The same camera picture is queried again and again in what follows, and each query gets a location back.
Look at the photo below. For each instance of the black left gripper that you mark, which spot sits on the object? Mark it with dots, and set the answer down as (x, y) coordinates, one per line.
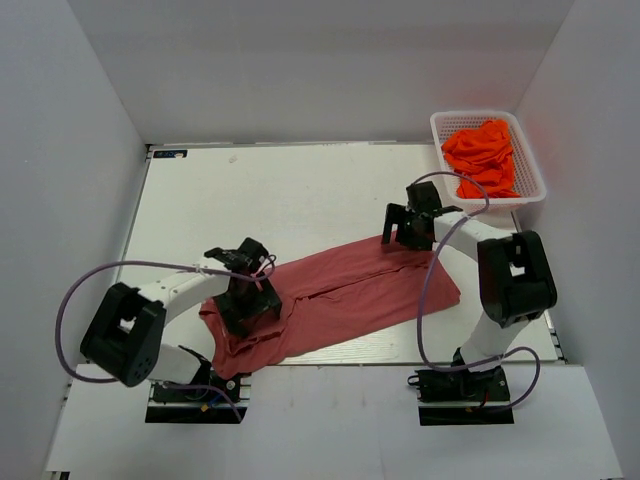
(232, 313)

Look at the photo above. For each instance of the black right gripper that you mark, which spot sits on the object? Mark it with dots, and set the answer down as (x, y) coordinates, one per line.
(395, 213)

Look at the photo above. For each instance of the pink red t-shirt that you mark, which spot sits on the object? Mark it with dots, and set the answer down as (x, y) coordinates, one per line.
(331, 297)

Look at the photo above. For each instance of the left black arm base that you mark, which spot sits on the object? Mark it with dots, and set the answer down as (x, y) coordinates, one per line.
(223, 402)

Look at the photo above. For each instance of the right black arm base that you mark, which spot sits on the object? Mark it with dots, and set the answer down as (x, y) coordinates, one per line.
(462, 398)

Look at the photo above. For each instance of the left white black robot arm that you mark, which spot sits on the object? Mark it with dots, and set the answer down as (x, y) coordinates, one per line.
(125, 336)

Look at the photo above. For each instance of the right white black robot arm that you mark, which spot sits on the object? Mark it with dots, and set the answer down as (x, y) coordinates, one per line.
(516, 285)

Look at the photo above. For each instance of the orange crumpled t-shirt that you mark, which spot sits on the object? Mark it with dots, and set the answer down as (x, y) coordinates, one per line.
(483, 155)

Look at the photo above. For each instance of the white perforated plastic basket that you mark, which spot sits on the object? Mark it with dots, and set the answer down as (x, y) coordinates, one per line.
(528, 180)

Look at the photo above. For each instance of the small blue label sticker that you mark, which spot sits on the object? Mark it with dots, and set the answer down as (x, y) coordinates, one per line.
(170, 154)

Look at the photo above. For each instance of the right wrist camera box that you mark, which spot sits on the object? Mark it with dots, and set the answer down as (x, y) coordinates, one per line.
(423, 198)

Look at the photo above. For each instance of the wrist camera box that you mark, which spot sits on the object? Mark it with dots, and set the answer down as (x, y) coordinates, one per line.
(423, 198)
(246, 259)

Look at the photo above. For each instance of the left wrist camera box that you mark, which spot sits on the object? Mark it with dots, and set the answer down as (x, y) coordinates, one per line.
(246, 259)

